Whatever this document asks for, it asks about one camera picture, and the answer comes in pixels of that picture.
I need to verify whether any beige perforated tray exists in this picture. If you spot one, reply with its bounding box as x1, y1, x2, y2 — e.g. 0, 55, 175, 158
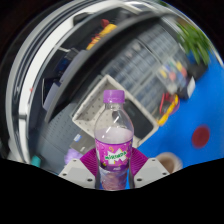
71, 73, 160, 148

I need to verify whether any green potted plant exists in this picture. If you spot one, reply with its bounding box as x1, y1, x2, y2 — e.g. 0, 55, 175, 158
176, 21, 213, 66

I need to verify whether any clear box of coloured parts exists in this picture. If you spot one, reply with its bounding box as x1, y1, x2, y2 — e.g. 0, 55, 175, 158
158, 59, 189, 92

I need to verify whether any flat round red coaster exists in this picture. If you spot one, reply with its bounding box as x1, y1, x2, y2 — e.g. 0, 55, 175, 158
191, 125, 211, 149

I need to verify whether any grey small-parts drawer cabinet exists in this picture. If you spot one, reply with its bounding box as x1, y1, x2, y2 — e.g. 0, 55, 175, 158
133, 24, 188, 84
99, 39, 168, 114

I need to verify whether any purple-labelled clear drink bottle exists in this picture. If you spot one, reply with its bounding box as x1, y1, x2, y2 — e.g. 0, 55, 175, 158
94, 89, 135, 191

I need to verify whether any grey wall shelf unit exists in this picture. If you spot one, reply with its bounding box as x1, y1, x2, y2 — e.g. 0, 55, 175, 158
41, 9, 161, 124

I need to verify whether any teal wall-mounted device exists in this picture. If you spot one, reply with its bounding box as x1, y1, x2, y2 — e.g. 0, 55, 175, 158
30, 154, 43, 168

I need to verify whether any dark grey flat box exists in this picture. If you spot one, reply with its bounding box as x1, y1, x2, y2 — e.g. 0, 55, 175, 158
68, 129, 98, 155

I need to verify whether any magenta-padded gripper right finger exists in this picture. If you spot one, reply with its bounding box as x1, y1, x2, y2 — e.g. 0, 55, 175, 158
128, 147, 171, 189

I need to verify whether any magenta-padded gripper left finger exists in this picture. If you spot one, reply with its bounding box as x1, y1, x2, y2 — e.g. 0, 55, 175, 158
58, 147, 100, 188

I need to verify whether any yellow and red hand tool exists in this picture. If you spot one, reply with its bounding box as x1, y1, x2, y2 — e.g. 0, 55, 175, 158
156, 93, 181, 127

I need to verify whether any black box with white label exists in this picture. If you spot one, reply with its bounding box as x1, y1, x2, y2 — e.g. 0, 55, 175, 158
179, 76, 198, 100

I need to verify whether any beige patterned ceramic cup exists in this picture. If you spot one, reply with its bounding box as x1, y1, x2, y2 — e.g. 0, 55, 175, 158
154, 151, 184, 174

